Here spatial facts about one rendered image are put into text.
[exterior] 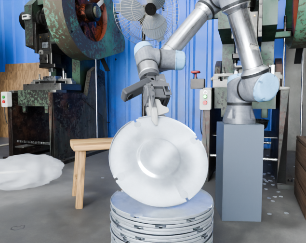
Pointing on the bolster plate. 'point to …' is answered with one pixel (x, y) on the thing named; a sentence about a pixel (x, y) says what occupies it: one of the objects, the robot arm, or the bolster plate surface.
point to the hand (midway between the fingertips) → (153, 122)
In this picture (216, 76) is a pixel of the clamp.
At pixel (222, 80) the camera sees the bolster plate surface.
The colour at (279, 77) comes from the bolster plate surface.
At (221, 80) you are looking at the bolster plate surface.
